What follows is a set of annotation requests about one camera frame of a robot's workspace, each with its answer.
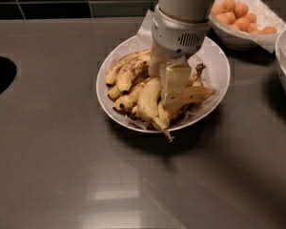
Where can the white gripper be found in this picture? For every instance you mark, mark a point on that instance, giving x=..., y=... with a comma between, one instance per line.
x=173, y=37

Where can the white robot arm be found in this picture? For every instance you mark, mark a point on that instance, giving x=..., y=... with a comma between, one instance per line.
x=187, y=10

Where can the large curved yellow banana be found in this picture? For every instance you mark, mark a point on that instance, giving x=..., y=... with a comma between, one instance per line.
x=147, y=102

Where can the spotted banana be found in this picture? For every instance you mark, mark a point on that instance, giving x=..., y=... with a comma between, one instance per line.
x=114, y=68
x=129, y=73

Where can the front yellow banana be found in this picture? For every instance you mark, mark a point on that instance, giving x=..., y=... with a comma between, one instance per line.
x=170, y=113

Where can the white banana bowl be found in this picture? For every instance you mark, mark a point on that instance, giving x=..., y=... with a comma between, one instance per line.
x=102, y=91

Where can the small banana lower left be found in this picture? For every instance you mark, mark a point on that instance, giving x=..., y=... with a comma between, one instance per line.
x=126, y=102

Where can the small banana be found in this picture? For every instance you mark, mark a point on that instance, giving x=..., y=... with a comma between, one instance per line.
x=126, y=102
x=113, y=93

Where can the spotted banana top left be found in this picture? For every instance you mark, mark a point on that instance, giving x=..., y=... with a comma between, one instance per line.
x=114, y=68

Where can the small banana far left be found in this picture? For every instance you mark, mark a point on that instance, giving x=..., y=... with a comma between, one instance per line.
x=113, y=93

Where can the white bowl with oranges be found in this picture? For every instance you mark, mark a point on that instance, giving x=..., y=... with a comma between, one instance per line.
x=239, y=40

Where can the orange fruit far left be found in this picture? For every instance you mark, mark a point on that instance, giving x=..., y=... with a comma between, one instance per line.
x=217, y=9

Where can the orange fruit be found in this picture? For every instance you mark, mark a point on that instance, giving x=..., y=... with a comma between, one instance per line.
x=243, y=23
x=228, y=5
x=241, y=10
x=217, y=9
x=227, y=18
x=251, y=17
x=269, y=30
x=252, y=29

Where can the orange fruit top left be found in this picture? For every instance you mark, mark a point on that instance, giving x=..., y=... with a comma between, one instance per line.
x=228, y=5

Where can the orange fruit lower centre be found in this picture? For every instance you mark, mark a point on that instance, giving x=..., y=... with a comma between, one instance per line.
x=243, y=23

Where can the orange fruit top right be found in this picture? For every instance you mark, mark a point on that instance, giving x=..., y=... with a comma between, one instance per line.
x=241, y=10

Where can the orange fruit lower right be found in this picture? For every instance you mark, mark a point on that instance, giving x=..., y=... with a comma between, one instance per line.
x=252, y=29

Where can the orange fruit far right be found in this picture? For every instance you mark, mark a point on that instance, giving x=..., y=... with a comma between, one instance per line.
x=269, y=30

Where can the white paper liner under oranges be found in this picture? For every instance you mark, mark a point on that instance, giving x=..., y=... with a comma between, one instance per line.
x=265, y=17

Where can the round sink hole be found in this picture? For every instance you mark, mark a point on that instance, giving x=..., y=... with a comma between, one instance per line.
x=8, y=71

